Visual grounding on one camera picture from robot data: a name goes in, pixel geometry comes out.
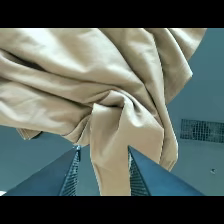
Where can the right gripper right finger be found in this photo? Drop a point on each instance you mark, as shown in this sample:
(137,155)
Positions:
(153,178)

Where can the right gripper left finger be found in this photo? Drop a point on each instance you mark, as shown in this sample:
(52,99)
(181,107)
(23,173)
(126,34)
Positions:
(56,178)

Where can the tan shirt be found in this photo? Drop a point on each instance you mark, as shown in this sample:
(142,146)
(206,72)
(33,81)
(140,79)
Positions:
(100,83)

